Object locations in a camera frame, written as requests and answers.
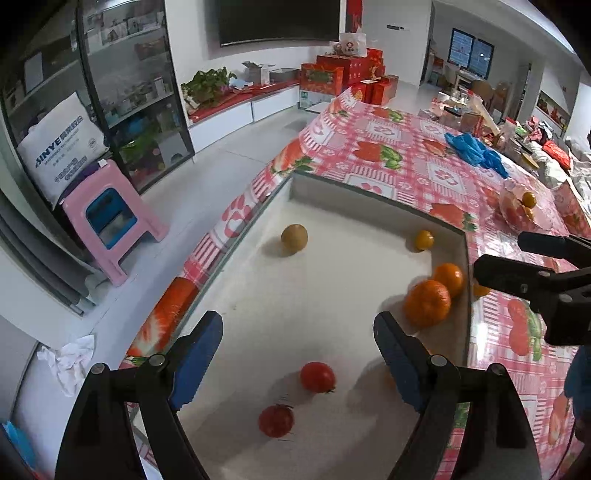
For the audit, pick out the yellow kumquat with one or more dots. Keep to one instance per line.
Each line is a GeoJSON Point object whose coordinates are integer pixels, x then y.
{"type": "Point", "coordinates": [481, 290]}
{"type": "Point", "coordinates": [423, 240]}

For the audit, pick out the pink strawberry print tablecloth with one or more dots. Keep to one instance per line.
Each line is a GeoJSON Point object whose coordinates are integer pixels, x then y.
{"type": "Point", "coordinates": [415, 152]}

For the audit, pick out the pink plastic stool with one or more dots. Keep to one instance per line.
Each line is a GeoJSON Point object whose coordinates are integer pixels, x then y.
{"type": "Point", "coordinates": [99, 182]}

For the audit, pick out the beige paper bag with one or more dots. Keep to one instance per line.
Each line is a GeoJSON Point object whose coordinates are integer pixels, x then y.
{"type": "Point", "coordinates": [475, 117]}

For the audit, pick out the black television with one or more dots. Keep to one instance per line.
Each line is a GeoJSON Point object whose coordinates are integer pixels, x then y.
{"type": "Point", "coordinates": [277, 21]}

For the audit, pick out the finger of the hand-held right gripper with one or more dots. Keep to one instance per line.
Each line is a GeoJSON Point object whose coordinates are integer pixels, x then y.
{"type": "Point", "coordinates": [508, 274]}
{"type": "Point", "coordinates": [545, 243]}

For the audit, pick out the wall painting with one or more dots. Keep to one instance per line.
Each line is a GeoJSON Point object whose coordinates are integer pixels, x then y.
{"type": "Point", "coordinates": [554, 105]}

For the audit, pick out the grey bedding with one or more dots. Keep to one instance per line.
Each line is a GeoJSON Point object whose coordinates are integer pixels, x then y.
{"type": "Point", "coordinates": [579, 161]}

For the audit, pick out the red fruit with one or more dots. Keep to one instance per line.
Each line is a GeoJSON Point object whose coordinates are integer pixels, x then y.
{"type": "Point", "coordinates": [513, 212]}

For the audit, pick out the grey box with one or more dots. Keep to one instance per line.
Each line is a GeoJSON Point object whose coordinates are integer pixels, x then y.
{"type": "Point", "coordinates": [282, 75]}
{"type": "Point", "coordinates": [323, 300]}

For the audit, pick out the blue plastic bag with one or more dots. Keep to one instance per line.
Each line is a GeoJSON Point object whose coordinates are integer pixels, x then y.
{"type": "Point", "coordinates": [471, 147]}

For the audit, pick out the brown kiwi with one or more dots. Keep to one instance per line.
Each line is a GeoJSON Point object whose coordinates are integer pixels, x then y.
{"type": "Point", "coordinates": [294, 238]}

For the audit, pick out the stack of red gift boxes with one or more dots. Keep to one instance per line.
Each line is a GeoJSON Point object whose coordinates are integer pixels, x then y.
{"type": "Point", "coordinates": [323, 78]}

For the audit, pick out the white printed pillow bag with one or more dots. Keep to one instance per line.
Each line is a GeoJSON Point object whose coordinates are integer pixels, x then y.
{"type": "Point", "coordinates": [62, 147]}

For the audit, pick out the white television stand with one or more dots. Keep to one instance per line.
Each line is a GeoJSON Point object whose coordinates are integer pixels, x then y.
{"type": "Point", "coordinates": [231, 120]}

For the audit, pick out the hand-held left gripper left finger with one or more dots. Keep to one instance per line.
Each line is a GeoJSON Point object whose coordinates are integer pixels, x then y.
{"type": "Point", "coordinates": [198, 364]}

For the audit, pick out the glass bowl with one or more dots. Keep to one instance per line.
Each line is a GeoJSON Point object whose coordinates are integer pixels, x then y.
{"type": "Point", "coordinates": [542, 219]}

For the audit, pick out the red wall hanging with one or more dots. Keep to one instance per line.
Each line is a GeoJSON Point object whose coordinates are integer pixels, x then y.
{"type": "Point", "coordinates": [354, 14]}

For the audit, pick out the grey flat box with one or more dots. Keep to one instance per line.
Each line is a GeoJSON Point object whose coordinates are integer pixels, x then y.
{"type": "Point", "coordinates": [282, 75]}

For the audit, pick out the open white carton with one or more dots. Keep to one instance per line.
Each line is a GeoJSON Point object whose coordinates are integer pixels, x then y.
{"type": "Point", "coordinates": [257, 73]}

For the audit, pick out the orange mandarin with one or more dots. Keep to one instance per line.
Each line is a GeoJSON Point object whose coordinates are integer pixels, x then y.
{"type": "Point", "coordinates": [427, 303]}
{"type": "Point", "coordinates": [449, 278]}

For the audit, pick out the person's blue clothing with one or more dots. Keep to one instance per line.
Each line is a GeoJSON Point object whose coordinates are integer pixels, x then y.
{"type": "Point", "coordinates": [579, 383]}

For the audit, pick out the white crumpled cloth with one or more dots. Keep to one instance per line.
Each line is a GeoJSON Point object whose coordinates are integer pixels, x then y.
{"type": "Point", "coordinates": [69, 360]}

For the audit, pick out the green potted plant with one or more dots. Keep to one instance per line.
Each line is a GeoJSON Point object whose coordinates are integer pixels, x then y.
{"type": "Point", "coordinates": [207, 85]}

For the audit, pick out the red tomato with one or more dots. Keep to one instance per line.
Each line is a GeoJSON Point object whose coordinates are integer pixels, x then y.
{"type": "Point", "coordinates": [317, 376]}
{"type": "Point", "coordinates": [276, 420]}

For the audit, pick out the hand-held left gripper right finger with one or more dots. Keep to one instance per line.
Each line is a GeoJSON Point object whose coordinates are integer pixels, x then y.
{"type": "Point", "coordinates": [397, 364]}

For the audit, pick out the dark window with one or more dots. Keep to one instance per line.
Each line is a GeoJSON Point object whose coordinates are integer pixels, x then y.
{"type": "Point", "coordinates": [471, 50]}

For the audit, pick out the glass door cabinet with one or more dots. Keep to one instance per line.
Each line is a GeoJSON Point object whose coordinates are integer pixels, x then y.
{"type": "Point", "coordinates": [129, 92]}

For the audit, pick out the small orange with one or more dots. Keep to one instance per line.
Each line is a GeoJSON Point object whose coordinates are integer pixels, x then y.
{"type": "Point", "coordinates": [529, 214]}
{"type": "Point", "coordinates": [529, 199]}

